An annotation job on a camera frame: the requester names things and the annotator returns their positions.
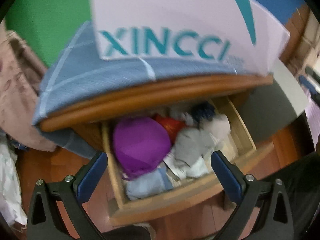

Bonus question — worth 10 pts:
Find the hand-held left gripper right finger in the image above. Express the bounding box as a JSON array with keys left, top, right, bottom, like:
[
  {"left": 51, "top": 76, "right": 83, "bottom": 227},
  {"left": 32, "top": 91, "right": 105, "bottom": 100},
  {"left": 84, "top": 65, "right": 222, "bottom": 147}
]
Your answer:
[{"left": 211, "top": 151, "right": 294, "bottom": 240}]

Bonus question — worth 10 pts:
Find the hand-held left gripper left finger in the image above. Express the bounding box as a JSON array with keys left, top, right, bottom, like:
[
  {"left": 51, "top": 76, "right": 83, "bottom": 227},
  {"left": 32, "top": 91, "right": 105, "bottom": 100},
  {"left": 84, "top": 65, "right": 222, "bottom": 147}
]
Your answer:
[{"left": 26, "top": 151, "right": 108, "bottom": 240}]

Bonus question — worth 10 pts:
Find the white sock bundle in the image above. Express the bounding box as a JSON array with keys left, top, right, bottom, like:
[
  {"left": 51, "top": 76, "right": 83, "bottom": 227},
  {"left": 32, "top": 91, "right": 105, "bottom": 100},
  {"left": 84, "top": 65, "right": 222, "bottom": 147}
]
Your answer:
[{"left": 164, "top": 152, "right": 209, "bottom": 180}]

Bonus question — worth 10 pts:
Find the grey underwear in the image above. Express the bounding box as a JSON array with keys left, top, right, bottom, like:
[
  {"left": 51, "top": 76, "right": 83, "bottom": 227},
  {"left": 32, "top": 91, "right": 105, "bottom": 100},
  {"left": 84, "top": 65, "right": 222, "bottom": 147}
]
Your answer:
[{"left": 171, "top": 127, "right": 214, "bottom": 168}]

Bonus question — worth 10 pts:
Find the plain white underwear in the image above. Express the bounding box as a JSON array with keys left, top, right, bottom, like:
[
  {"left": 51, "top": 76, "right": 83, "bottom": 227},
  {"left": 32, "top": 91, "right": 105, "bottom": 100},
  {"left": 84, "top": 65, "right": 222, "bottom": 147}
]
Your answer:
[{"left": 207, "top": 115, "right": 232, "bottom": 143}]

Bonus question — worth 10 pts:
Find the light blue underwear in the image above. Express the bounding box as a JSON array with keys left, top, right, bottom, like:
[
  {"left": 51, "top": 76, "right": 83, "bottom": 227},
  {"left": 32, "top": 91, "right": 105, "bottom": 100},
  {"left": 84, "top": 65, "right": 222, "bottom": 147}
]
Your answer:
[{"left": 125, "top": 166, "right": 174, "bottom": 200}]

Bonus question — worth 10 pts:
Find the wooden drawer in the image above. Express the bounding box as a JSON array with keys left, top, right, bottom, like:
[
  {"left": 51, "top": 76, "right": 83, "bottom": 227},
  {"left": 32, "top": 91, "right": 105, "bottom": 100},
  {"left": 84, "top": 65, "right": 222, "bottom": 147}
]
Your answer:
[{"left": 101, "top": 96, "right": 275, "bottom": 227}]

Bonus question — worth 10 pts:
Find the purple underwear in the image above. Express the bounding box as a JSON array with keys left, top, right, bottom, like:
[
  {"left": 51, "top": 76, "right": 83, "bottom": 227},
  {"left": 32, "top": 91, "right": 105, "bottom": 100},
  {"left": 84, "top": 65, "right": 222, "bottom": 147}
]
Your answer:
[{"left": 112, "top": 117, "right": 173, "bottom": 180}]

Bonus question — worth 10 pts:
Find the dark blue patterned underwear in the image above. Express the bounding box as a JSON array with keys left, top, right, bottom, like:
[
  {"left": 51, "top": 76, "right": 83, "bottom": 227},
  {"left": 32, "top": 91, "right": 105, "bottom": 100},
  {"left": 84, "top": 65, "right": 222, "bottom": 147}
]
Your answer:
[{"left": 190, "top": 102, "right": 216, "bottom": 127}]

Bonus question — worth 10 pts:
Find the red underwear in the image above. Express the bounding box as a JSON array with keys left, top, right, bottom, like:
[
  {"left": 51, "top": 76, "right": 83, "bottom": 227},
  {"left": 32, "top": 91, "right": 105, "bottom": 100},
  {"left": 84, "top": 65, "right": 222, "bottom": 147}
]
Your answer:
[{"left": 152, "top": 114, "right": 187, "bottom": 140}]

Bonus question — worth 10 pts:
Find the white shoe box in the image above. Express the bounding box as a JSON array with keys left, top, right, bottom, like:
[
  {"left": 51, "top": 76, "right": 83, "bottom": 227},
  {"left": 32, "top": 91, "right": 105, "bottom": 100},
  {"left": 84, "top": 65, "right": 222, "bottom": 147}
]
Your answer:
[{"left": 90, "top": 0, "right": 291, "bottom": 77}]

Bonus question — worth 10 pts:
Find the white patterned bed sheet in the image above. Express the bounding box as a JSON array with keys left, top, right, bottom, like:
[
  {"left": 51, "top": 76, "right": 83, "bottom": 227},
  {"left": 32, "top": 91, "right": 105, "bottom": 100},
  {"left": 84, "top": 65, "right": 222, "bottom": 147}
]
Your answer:
[{"left": 0, "top": 140, "right": 28, "bottom": 228}]

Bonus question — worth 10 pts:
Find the grey cabinet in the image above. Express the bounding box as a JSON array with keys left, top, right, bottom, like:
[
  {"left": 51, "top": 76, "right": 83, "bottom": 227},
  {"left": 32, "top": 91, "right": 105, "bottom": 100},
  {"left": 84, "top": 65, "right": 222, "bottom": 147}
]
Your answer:
[{"left": 244, "top": 59, "right": 309, "bottom": 145}]

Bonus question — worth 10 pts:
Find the blue checked cloth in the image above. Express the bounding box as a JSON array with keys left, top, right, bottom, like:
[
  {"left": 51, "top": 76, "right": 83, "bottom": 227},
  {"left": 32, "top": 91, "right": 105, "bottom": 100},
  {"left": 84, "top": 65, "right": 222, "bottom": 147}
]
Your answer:
[{"left": 31, "top": 21, "right": 245, "bottom": 160}]

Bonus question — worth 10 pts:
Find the pink flowered curtain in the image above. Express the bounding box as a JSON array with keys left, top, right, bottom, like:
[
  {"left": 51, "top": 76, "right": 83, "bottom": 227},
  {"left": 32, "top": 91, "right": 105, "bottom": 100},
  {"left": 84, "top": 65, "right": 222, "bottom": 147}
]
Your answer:
[{"left": 0, "top": 30, "right": 58, "bottom": 153}]

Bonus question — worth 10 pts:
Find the green foam mat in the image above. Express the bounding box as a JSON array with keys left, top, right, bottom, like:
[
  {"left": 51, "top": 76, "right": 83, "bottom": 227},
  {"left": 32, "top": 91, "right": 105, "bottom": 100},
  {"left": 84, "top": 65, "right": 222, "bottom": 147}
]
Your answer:
[{"left": 5, "top": 0, "right": 94, "bottom": 68}]

